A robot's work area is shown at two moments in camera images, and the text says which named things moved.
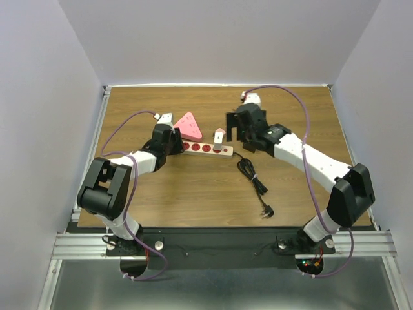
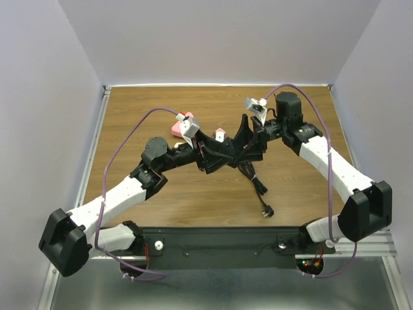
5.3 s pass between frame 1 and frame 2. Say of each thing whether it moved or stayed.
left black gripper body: moved
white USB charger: stayed
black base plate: stayed
